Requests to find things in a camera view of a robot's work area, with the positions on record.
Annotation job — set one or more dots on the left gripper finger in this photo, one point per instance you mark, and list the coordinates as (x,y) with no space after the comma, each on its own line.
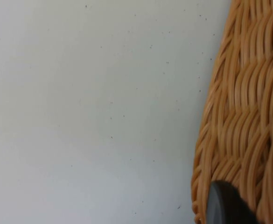
(227,205)

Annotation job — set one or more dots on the pale brown wicker basket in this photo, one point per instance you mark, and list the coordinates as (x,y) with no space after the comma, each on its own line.
(246,98)

